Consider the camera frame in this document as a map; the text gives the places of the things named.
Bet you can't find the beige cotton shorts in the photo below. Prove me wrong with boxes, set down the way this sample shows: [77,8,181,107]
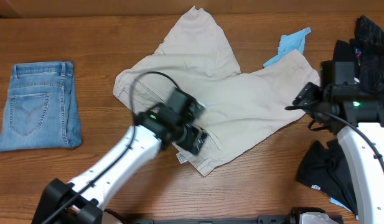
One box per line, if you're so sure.
[113,8,319,176]

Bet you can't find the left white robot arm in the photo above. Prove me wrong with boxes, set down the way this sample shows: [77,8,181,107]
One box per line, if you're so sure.
[32,88,208,223]

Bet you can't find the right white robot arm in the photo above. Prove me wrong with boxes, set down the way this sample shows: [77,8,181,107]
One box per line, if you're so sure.
[287,40,384,223]

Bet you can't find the black garment with logo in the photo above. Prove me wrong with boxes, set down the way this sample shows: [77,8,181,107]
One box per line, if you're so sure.
[296,139,358,214]

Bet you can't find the black patterned garment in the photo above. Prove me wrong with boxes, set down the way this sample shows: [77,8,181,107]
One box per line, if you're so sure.
[350,15,384,107]

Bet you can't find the light blue shirt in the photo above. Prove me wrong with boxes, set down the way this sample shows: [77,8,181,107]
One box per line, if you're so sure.
[263,27,311,68]

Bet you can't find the folded blue denim jeans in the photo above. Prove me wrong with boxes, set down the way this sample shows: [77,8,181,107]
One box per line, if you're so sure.
[0,61,82,152]

